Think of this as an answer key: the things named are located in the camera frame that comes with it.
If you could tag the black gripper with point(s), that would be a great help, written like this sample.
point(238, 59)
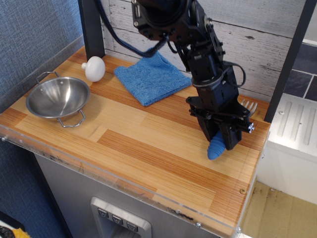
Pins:
point(217, 108)

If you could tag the blue handled metal fork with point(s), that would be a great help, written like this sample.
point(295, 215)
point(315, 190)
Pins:
point(217, 144)

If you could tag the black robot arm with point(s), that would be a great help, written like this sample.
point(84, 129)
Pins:
point(185, 23)

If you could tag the white toy sink drainboard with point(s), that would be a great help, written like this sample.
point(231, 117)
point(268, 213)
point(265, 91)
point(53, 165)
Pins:
point(289, 160)

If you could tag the blue folded cloth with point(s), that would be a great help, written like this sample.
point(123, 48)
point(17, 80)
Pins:
point(152, 79)

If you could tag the white mushroom toy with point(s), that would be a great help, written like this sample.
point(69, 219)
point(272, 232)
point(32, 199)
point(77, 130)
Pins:
point(94, 69)

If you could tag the silver dispenser button panel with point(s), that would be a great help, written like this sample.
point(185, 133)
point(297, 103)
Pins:
point(114, 222)

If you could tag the yellow object at corner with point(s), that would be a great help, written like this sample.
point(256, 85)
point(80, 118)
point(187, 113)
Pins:
point(19, 233)

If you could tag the dark right frame post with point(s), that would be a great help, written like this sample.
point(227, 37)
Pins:
point(298, 37)

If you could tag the dark frame post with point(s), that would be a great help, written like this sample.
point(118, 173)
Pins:
point(298, 37)
point(92, 28)

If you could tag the dark left frame post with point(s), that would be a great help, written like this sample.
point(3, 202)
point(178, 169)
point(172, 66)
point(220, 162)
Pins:
point(92, 28)

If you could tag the steel bowl with handles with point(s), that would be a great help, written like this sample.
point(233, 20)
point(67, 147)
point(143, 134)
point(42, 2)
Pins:
point(56, 97)

